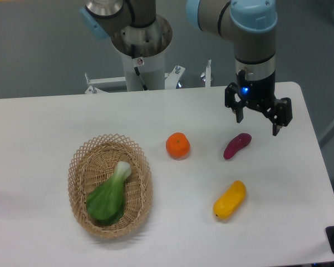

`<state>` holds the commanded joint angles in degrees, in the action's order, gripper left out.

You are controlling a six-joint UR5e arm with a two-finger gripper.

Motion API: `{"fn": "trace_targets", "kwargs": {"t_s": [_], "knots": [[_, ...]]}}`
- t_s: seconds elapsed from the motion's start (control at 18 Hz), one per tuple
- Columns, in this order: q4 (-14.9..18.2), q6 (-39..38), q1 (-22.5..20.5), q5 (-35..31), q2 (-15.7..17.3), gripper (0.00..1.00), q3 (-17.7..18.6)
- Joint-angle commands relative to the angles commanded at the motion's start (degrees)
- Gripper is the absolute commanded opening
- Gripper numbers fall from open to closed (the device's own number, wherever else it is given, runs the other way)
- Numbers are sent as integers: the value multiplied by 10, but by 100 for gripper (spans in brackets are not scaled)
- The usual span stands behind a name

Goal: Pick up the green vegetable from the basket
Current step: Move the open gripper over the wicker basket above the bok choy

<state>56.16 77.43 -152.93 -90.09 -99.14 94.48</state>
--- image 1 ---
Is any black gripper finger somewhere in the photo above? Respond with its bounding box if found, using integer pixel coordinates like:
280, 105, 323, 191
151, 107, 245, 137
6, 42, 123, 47
263, 97, 292, 136
224, 82, 245, 123

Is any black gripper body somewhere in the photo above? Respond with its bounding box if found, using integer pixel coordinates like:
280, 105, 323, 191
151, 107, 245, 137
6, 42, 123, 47
237, 70, 276, 110

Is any green bok choy vegetable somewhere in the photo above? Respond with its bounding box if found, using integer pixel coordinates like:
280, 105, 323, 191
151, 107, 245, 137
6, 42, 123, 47
86, 161, 132, 225

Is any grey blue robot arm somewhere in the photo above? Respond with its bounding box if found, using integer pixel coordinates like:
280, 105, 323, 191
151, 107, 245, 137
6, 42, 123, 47
79, 1, 292, 135

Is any woven wicker basket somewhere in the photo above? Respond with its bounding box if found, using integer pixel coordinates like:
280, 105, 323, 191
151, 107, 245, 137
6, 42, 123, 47
68, 134, 153, 239

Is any purple sweet potato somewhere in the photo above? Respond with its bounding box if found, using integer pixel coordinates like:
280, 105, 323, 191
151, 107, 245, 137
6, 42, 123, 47
223, 133, 252, 160

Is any orange tangerine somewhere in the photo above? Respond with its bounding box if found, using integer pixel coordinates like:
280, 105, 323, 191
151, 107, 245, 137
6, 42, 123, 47
165, 132, 190, 159

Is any yellow mango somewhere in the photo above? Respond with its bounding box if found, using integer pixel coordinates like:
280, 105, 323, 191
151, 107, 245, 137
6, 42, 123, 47
213, 180, 247, 220

